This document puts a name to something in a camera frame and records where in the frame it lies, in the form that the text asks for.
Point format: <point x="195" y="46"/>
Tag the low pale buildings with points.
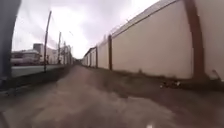
<point x="30" y="56"/>

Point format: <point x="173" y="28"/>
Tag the rough verge along wall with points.
<point x="146" y="80"/>

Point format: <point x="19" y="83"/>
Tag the brown dirt road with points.
<point x="83" y="100"/>

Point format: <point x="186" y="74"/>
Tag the pale wall with brown pillars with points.
<point x="156" y="46"/>

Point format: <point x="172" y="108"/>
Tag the wide dark post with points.
<point x="6" y="36"/>

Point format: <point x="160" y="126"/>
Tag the tall thin pole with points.
<point x="59" y="50"/>
<point x="46" y="43"/>

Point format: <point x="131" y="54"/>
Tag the low dark wall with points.
<point x="36" y="78"/>

